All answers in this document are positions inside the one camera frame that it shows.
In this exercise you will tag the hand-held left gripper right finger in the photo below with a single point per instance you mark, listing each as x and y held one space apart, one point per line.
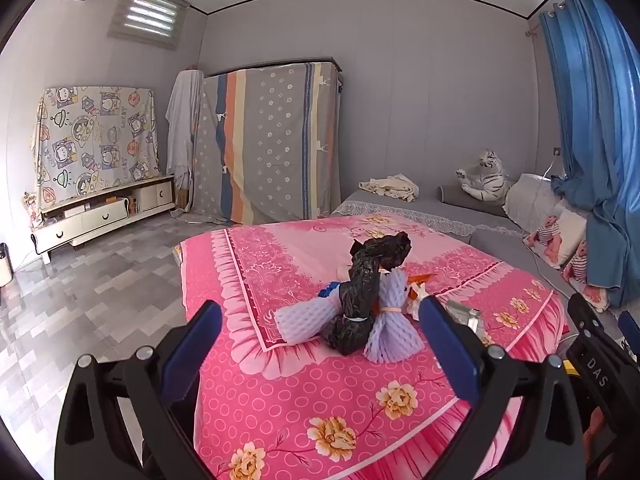
450 345

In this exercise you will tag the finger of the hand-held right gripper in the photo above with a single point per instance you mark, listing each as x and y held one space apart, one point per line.
585 317
630 332

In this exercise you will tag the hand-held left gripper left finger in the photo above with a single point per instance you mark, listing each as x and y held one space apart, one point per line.
197 345

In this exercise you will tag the silver foil packet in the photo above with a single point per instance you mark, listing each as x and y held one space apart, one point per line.
465 316

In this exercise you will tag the purple foam net bundle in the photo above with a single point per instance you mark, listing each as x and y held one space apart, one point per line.
395 335

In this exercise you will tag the black plastic bag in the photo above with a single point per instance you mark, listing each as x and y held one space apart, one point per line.
362 280

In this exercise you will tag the white foam net sleeve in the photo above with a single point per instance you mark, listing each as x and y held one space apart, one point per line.
305 322

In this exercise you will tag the blue plastic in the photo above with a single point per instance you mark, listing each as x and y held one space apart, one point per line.
329 290

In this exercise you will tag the baby print pillow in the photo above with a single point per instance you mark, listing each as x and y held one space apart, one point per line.
555 235
580 270

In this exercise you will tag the pink floral quilt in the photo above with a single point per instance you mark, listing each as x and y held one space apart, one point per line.
310 400

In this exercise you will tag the grey bed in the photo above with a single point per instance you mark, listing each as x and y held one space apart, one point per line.
450 217

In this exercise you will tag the white lace covered cushion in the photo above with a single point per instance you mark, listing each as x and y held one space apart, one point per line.
532 200

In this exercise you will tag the grey pillow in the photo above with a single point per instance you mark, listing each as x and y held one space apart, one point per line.
460 200

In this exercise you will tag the white low cabinet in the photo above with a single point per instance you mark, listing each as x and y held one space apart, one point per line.
100 217

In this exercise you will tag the beige crumpled cloth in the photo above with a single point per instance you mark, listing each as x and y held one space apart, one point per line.
390 187

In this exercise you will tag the white tiger plush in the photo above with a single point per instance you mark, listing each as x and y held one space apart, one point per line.
487 180

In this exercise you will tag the blue curtain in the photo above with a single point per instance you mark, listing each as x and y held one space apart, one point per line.
595 110

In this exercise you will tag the white cloth cover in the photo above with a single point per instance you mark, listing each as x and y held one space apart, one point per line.
182 125

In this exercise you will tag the cartoon printed cloth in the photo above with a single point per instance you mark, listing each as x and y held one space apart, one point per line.
95 135

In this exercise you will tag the window blind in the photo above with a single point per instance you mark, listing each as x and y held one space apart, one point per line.
147 15

